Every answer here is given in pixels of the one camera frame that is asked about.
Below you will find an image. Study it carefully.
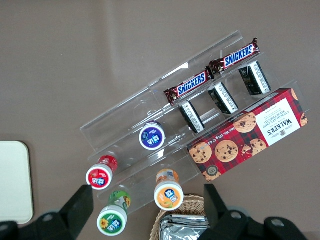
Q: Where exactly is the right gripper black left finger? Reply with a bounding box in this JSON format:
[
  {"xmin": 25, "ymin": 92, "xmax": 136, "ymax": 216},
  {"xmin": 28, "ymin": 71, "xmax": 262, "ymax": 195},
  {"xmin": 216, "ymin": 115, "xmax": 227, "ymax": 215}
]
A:
[{"xmin": 32, "ymin": 184, "xmax": 95, "ymax": 240}]

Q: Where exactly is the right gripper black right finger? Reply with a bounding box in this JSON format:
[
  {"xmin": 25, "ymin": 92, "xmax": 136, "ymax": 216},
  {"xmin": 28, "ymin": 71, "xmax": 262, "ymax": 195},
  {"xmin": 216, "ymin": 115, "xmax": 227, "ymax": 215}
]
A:
[{"xmin": 201, "ymin": 184, "xmax": 261, "ymax": 240}]

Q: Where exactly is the light wicker basket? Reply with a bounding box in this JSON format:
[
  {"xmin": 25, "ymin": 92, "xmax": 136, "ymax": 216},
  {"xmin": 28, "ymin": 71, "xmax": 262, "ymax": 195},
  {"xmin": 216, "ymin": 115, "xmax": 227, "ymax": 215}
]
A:
[{"xmin": 149, "ymin": 194, "xmax": 213, "ymax": 240}]

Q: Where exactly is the silver foil tray stack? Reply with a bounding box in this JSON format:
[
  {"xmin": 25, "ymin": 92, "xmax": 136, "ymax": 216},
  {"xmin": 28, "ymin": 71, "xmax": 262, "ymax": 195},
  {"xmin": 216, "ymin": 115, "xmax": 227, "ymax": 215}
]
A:
[{"xmin": 158, "ymin": 213, "xmax": 211, "ymax": 240}]

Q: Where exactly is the cream plastic tray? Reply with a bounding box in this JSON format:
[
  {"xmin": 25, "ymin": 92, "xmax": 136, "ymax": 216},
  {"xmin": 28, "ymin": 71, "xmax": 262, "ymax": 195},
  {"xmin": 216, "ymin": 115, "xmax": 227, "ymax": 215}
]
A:
[{"xmin": 0, "ymin": 140, "xmax": 34, "ymax": 225}]

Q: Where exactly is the green small drink bottle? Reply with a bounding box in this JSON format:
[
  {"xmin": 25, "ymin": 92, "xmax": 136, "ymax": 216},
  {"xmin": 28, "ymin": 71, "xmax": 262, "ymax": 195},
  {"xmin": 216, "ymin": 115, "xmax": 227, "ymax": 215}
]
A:
[{"xmin": 96, "ymin": 190, "xmax": 132, "ymax": 237}]

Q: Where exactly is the red small drink bottle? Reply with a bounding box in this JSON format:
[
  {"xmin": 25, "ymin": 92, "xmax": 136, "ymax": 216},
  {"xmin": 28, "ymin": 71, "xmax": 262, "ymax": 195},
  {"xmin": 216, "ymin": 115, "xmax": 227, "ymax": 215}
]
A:
[{"xmin": 85, "ymin": 154, "xmax": 119, "ymax": 191}]

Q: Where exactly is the orange small drink bottle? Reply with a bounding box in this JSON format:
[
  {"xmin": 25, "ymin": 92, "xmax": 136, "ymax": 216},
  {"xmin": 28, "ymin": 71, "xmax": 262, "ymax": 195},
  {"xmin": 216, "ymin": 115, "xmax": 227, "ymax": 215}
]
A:
[{"xmin": 153, "ymin": 168, "xmax": 185, "ymax": 211}]

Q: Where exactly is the red Walkers cookie box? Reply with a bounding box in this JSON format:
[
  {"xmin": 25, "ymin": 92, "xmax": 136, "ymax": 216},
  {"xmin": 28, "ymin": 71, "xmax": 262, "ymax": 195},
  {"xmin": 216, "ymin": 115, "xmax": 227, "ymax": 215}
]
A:
[{"xmin": 186, "ymin": 87, "xmax": 309, "ymax": 183}]

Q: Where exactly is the clear acrylic stepped stand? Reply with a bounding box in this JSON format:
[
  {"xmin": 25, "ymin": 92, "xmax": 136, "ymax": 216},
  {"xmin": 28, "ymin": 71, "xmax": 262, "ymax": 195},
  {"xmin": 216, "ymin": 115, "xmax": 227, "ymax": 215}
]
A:
[{"xmin": 79, "ymin": 29, "xmax": 312, "ymax": 216}]

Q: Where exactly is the purple small drink bottle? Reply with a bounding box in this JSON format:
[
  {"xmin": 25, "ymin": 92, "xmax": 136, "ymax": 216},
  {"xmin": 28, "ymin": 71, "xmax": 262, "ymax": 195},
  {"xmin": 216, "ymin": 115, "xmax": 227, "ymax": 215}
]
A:
[{"xmin": 138, "ymin": 120, "xmax": 166, "ymax": 151}]

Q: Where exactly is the small black white box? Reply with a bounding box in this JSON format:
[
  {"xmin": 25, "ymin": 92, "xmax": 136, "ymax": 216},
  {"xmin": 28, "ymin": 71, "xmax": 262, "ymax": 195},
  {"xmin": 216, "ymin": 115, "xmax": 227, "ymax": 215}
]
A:
[
  {"xmin": 207, "ymin": 81, "xmax": 239, "ymax": 116},
  {"xmin": 177, "ymin": 99, "xmax": 206, "ymax": 135},
  {"xmin": 238, "ymin": 60, "xmax": 272, "ymax": 96}
]

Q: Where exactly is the Snickers chocolate bar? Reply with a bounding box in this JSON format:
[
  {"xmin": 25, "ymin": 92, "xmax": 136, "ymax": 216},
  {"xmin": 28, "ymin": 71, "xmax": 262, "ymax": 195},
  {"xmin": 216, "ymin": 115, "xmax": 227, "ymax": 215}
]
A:
[
  {"xmin": 208, "ymin": 37, "xmax": 261, "ymax": 75},
  {"xmin": 163, "ymin": 69, "xmax": 215, "ymax": 107}
]

